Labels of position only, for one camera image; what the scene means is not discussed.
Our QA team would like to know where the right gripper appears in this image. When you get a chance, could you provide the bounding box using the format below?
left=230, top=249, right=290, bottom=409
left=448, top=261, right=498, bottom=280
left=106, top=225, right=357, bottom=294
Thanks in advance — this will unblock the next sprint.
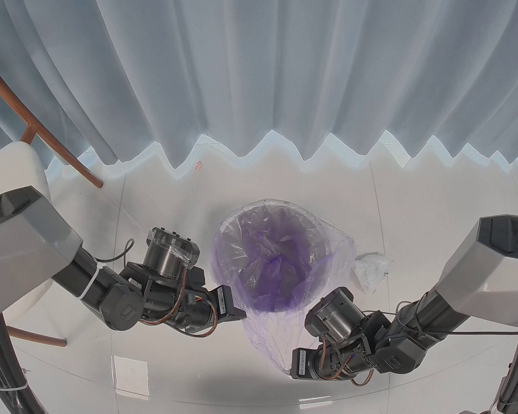
left=290, top=344, right=355, bottom=382

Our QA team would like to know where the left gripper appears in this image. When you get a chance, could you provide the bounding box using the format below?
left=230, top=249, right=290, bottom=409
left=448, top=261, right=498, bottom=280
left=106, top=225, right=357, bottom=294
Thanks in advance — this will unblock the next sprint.
left=174, top=285, right=248, bottom=336

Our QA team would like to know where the purple plastic bag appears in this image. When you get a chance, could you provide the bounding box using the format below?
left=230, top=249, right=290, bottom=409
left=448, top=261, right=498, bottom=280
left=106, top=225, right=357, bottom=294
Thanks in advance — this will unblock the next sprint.
left=211, top=198, right=357, bottom=377

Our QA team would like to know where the white paper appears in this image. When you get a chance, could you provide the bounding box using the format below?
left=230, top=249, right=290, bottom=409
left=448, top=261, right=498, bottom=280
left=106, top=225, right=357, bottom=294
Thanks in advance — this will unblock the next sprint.
left=352, top=253, right=394, bottom=296

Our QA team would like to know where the white trash bin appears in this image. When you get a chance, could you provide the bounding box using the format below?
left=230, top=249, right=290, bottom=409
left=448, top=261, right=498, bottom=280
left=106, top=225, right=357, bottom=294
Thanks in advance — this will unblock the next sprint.
left=213, top=201, right=331, bottom=316

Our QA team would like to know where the pale blue curtain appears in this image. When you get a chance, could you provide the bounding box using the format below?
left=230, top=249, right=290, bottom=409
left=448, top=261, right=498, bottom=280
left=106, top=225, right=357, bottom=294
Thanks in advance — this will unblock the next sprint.
left=0, top=0, right=518, bottom=176

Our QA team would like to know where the white cushioned wooden chair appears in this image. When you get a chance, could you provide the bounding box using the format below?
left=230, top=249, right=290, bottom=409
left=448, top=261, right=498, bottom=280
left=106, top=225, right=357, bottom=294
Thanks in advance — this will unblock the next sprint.
left=0, top=28, right=104, bottom=348

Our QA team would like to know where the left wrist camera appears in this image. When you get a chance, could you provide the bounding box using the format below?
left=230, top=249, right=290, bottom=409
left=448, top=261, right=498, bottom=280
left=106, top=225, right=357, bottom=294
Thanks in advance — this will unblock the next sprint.
left=183, top=267, right=207, bottom=293

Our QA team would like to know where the black cable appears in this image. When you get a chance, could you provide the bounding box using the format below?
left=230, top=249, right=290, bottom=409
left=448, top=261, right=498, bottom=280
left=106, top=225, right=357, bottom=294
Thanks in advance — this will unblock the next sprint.
left=395, top=300, right=518, bottom=337
left=96, top=239, right=135, bottom=263

